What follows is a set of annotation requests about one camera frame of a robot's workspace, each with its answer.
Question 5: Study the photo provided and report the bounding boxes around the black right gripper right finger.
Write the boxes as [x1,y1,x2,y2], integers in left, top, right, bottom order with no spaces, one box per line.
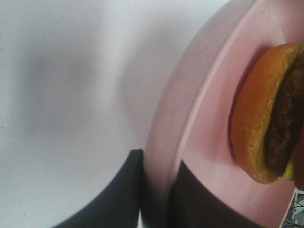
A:
[168,161,283,228]

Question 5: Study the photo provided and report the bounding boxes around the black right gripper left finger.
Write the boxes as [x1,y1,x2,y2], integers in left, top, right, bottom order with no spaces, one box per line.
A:
[56,149,143,228]

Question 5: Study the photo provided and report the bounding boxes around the pink plate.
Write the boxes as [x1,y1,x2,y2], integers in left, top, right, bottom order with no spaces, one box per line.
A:
[142,0,304,228]

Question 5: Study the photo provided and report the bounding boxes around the burger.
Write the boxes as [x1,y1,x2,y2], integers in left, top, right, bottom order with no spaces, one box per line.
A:
[229,44,304,189]

